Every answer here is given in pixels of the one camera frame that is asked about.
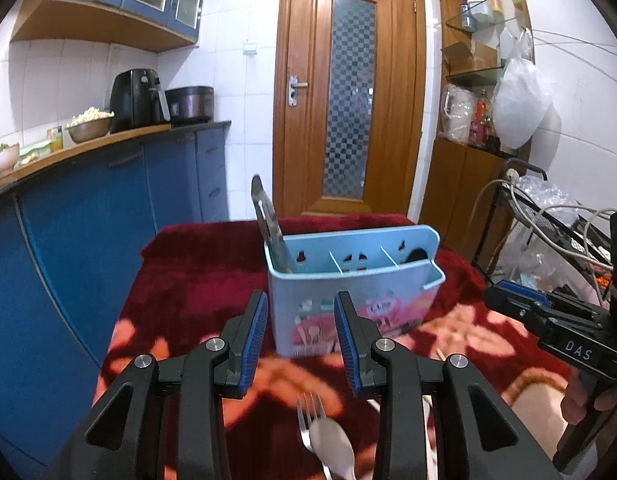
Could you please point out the black air fryer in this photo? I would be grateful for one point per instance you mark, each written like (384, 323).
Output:
(138, 101)

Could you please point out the person's right hand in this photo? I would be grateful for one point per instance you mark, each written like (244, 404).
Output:
(573, 405)

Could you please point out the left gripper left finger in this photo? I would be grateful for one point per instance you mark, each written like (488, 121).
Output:
(123, 435)

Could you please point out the dark rice cooker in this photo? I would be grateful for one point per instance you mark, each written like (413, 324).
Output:
(191, 104)

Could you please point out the blue wall cabinet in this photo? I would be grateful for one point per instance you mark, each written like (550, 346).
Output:
(151, 25)

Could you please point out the beige plastic spoon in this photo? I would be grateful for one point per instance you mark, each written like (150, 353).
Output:
(333, 447)

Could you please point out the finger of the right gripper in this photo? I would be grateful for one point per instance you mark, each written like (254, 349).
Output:
(506, 291)
(533, 318)

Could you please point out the black plastic spoon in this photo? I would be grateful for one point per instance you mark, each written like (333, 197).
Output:
(417, 254)

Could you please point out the wooden corner shelf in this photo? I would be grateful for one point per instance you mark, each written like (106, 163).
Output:
(463, 198)

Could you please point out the floral ceramic bowl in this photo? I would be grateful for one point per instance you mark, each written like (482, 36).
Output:
(9, 157)

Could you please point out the red floral blanket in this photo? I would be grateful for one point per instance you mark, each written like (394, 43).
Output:
(195, 276)

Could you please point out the black wire rack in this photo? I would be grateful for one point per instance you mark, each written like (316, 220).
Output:
(539, 236)

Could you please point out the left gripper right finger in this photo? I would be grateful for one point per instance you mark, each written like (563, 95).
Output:
(477, 435)

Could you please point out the wooden door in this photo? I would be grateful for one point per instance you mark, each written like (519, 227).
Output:
(348, 106)

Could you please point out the blue base cabinets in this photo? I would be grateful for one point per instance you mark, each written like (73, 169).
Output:
(70, 245)

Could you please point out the stainless steel fork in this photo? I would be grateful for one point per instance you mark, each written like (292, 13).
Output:
(309, 407)

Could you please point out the light blue utensil box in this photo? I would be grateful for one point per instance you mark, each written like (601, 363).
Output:
(368, 264)

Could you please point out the metal bowl of food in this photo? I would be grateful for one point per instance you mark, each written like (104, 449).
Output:
(92, 124)

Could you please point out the stainless steel peeler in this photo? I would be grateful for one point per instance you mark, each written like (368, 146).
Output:
(269, 226)

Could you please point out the white plastic bag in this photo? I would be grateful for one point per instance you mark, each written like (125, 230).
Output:
(522, 96)

